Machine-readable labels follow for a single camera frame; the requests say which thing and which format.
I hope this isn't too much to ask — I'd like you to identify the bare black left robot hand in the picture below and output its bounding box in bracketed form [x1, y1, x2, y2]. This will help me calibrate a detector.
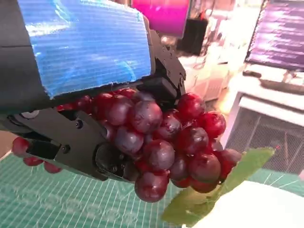
[0, 0, 187, 183]

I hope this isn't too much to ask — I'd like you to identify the red toy grape bunch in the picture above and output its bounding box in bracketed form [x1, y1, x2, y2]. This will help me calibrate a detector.
[11, 87, 276, 226]

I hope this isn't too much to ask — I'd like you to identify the white square plate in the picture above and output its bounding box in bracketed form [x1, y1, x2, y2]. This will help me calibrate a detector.
[190, 180, 304, 228]

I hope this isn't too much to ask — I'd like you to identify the green cutting mat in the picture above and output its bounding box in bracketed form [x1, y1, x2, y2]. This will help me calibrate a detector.
[0, 152, 304, 228]

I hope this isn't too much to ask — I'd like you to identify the black box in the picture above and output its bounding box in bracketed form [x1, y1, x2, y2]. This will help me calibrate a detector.
[182, 18, 209, 57]

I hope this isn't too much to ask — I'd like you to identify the large white mesh cabinet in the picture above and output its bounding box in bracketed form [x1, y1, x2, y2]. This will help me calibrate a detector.
[222, 82, 304, 176]

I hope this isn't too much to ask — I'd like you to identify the computer monitor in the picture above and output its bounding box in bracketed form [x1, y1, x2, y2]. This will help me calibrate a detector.
[245, 0, 304, 71]

